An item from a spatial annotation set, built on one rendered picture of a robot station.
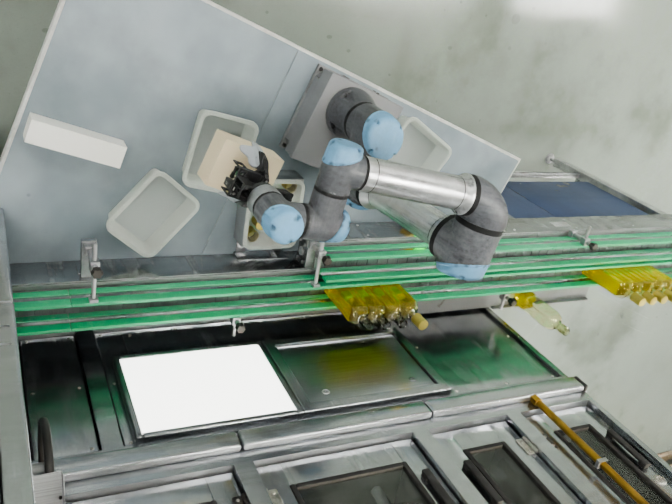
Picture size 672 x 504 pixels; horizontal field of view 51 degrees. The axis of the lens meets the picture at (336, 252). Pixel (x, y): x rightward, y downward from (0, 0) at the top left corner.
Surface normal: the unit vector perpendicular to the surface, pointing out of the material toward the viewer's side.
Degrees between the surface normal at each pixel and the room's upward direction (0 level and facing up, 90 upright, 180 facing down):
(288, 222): 1
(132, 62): 0
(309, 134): 1
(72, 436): 90
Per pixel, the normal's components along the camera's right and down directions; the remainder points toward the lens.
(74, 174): 0.41, 0.45
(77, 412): 0.17, -0.89
